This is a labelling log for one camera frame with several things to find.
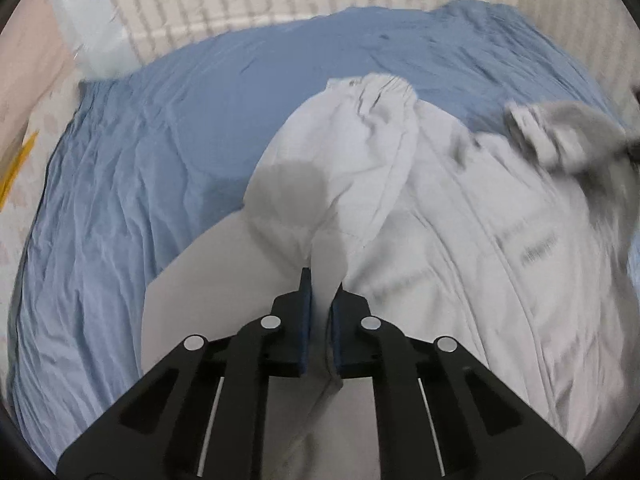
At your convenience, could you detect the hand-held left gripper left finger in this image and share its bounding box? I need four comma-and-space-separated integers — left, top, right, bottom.
56, 267, 313, 480

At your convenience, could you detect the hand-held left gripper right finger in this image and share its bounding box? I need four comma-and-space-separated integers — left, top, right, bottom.
327, 285, 586, 480

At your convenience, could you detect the light grey padded jacket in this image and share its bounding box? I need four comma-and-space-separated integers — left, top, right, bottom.
140, 72, 633, 480

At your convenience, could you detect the blue bed sheet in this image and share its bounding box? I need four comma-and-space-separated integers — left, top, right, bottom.
7, 2, 621, 466

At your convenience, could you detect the yellow strip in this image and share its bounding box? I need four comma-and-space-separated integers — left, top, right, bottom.
0, 130, 41, 207

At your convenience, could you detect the clear plastic sheet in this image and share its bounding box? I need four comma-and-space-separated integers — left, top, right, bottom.
50, 0, 148, 81

